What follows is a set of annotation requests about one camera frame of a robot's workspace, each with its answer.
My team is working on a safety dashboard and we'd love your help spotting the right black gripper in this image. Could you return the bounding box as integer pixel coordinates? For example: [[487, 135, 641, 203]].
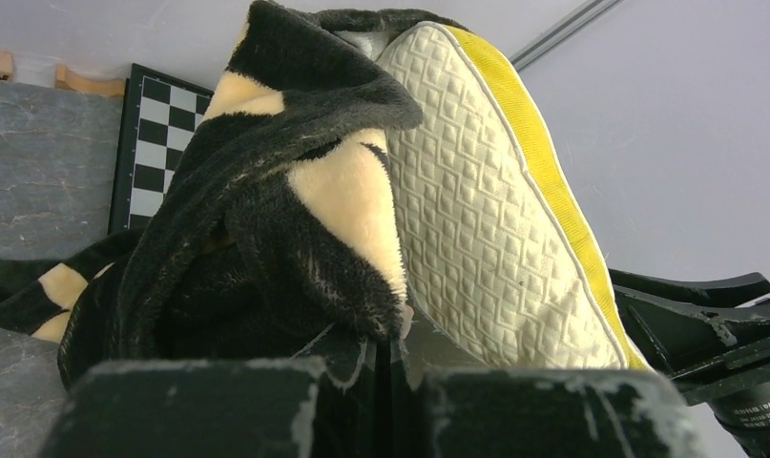
[[609, 269, 770, 457]]

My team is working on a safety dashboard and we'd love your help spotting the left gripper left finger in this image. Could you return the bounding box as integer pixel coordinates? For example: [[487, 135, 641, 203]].
[[40, 327, 377, 457]]

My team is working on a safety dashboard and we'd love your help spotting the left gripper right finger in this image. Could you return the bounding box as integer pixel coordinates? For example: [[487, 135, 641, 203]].
[[390, 312, 705, 458]]

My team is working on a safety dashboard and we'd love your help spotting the white yellow-edged pillow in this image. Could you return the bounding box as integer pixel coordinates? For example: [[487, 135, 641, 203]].
[[343, 21, 649, 370]]

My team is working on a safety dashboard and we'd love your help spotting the black floral pillowcase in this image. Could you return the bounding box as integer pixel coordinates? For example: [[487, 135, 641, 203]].
[[0, 1, 445, 386]]

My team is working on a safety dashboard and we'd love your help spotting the black white checkerboard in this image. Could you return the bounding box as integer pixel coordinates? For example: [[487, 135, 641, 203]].
[[108, 63, 213, 234]]

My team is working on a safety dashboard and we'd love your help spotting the long tan wooden block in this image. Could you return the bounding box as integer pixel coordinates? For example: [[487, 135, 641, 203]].
[[53, 64, 126, 98]]

